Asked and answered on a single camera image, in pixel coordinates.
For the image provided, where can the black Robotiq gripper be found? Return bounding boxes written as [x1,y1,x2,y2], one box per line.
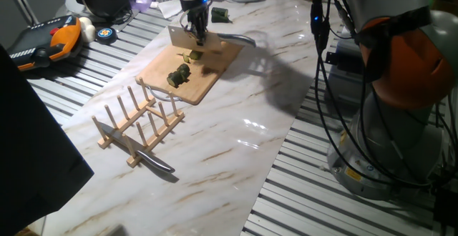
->
[178,0,212,46]

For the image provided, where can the steel cleaver with metal handle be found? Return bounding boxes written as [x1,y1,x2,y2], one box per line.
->
[167,24,257,54]

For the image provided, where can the dark green cucumber end chunk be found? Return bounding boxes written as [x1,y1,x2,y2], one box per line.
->
[210,6,233,24]

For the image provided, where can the purple plastic bag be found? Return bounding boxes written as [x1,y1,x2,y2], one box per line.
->
[129,0,155,12]

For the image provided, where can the round black blue disc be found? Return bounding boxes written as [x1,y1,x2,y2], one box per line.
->
[94,27,118,46]

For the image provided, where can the white rounded object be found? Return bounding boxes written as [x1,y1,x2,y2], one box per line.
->
[78,16,97,44]

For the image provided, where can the wooden peg knife rack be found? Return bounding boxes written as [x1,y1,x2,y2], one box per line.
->
[91,77,186,168]

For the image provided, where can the pointed steel kitchen knife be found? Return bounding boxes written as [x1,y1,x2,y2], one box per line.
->
[97,121,176,174]

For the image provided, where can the black orange teach pendant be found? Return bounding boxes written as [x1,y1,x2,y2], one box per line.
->
[6,15,84,72]

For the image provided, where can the black computer monitor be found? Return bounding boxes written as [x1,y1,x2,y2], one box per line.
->
[0,44,94,236]

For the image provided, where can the wooden cutting board metal handle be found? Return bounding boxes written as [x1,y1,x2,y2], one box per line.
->
[135,39,245,107]

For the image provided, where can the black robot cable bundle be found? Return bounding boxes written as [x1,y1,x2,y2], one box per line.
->
[310,0,443,190]

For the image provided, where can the aluminium frame post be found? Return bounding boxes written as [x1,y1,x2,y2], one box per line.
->
[3,0,39,26]

